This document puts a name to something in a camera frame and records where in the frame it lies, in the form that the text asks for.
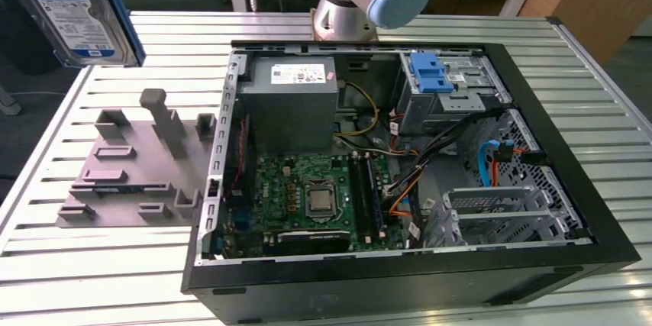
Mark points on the grey parts rack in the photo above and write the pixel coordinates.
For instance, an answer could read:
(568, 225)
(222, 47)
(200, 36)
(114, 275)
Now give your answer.
(148, 173)

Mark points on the metal disk bay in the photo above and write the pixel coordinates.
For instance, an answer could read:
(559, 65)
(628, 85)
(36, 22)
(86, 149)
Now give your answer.
(510, 214)

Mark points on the blue plastic drive latch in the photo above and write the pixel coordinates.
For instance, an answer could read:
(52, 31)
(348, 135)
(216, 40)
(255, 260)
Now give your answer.
(430, 74)

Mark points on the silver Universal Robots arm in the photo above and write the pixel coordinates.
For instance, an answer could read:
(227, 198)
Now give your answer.
(347, 17)

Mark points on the CPU socket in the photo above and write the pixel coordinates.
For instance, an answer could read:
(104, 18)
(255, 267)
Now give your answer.
(320, 182)

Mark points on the grey chair base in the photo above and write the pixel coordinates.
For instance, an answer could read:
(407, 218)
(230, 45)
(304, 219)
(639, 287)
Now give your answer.
(10, 106)

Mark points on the black RAM slot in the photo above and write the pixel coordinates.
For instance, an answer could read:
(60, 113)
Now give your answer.
(370, 196)
(359, 196)

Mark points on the grey power supply unit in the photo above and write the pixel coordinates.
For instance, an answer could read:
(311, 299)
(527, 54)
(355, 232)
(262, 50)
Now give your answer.
(290, 120)

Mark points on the silver CPU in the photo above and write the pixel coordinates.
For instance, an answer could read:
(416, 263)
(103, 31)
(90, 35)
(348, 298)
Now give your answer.
(320, 201)

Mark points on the RAM stick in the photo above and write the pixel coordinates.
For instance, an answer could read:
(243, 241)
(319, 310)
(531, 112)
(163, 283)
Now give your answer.
(119, 190)

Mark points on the black PC case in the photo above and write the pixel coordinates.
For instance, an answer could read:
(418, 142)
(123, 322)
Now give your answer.
(356, 295)

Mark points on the green motherboard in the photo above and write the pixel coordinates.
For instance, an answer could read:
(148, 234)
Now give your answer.
(286, 173)

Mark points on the hard disk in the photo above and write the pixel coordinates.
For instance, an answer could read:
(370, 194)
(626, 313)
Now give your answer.
(76, 17)

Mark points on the metal optical drive cage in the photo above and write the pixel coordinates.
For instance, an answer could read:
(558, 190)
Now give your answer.
(459, 104)

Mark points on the black graphics card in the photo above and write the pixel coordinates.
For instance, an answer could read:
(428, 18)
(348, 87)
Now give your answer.
(311, 242)

